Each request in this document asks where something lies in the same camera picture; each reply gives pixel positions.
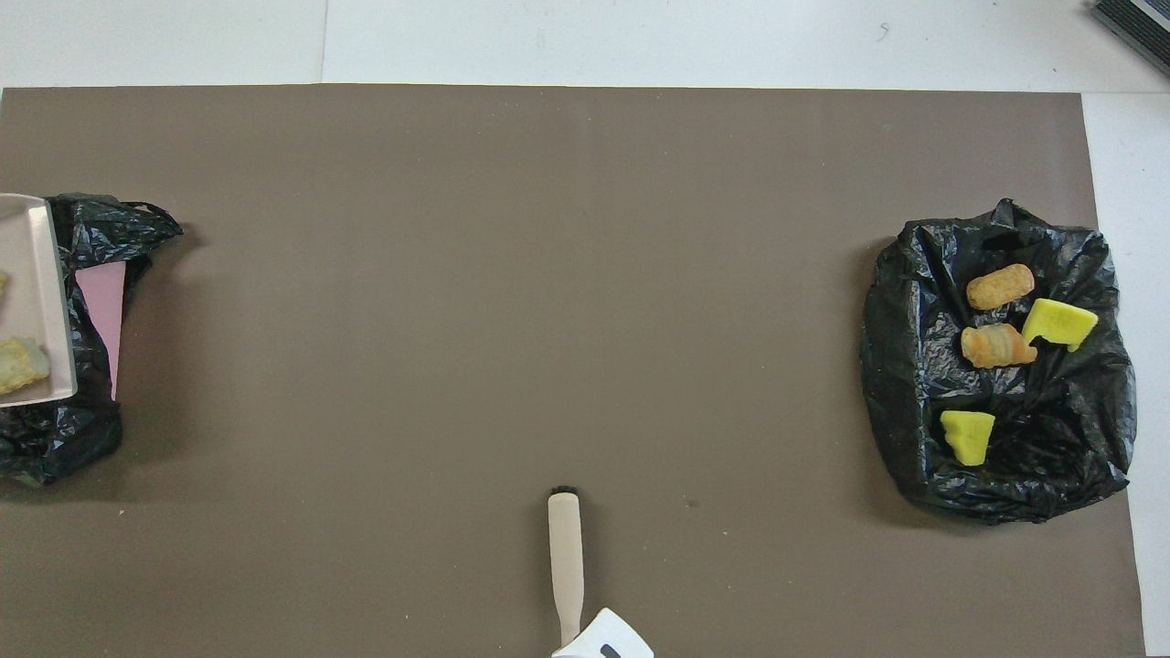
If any beige hand brush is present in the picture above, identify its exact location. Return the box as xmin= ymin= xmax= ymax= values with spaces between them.
xmin=547 ymin=486 xmax=586 ymax=650

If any striped croissant piece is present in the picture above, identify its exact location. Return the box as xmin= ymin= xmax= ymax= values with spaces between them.
xmin=960 ymin=323 xmax=1039 ymax=370

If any brown bread roll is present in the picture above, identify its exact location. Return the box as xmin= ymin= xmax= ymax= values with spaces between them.
xmin=966 ymin=263 xmax=1037 ymax=312

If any notched yellow sponge piece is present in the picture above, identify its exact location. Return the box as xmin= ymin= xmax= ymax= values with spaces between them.
xmin=1021 ymin=298 xmax=1101 ymax=353

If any beige dustpan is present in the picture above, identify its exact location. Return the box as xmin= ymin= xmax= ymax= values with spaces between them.
xmin=0 ymin=193 xmax=80 ymax=408

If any pink bin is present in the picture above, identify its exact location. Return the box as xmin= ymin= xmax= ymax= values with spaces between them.
xmin=75 ymin=262 xmax=127 ymax=401

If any black bag over pink bin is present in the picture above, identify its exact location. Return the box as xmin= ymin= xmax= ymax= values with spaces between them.
xmin=0 ymin=194 xmax=184 ymax=485

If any brown table mat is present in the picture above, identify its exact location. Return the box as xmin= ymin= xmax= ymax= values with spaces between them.
xmin=0 ymin=84 xmax=1148 ymax=658

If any dark ribbed device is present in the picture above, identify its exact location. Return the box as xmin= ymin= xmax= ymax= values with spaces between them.
xmin=1092 ymin=0 xmax=1170 ymax=79

